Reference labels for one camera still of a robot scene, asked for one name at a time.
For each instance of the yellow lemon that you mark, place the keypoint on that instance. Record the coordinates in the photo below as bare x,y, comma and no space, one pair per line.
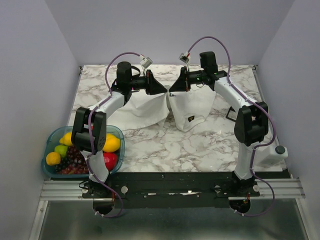
66,139
112,143

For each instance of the black frame stand upper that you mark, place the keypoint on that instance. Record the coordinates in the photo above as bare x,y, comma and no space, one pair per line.
231,114

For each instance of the dark purple grapes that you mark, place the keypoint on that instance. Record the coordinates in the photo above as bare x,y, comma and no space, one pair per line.
73,164

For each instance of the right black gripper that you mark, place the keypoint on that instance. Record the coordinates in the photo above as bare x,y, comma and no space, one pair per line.
181,84

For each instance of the white printed t-shirt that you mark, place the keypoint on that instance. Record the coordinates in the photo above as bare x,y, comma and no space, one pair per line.
144,110

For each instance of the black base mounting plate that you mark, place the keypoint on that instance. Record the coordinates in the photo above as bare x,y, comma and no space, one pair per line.
136,190

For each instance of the white box with knob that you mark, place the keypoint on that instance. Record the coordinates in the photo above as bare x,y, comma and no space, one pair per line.
271,155

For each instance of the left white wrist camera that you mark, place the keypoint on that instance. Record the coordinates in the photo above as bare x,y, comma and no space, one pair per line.
145,62

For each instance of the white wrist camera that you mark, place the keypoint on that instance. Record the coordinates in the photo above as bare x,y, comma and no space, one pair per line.
145,62
185,58

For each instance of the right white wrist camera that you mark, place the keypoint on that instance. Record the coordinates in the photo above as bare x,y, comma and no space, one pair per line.
185,58

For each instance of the teal plastic fruit bowl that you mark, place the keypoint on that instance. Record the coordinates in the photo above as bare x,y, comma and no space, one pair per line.
53,141

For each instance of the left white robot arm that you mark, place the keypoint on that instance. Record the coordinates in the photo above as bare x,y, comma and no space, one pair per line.
89,132

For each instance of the black yellow garment label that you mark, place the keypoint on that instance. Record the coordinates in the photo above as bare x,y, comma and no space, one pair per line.
191,118

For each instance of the red apple lower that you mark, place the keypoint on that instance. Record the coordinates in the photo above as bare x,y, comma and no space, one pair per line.
110,160

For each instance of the aluminium rail frame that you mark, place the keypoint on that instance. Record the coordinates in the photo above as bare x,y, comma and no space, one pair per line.
69,190

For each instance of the yellow lemon right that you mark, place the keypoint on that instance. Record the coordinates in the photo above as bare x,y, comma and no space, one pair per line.
112,143

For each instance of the yellow lemon left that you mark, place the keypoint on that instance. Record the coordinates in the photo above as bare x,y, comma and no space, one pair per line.
66,139

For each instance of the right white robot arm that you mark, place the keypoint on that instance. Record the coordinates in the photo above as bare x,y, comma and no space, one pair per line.
251,124

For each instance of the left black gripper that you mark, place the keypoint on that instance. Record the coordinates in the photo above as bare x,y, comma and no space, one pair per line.
153,86

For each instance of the orange citrus fruit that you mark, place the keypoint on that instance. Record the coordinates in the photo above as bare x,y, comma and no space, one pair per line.
53,158

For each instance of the green lime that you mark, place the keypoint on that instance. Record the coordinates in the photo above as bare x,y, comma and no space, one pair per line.
61,149

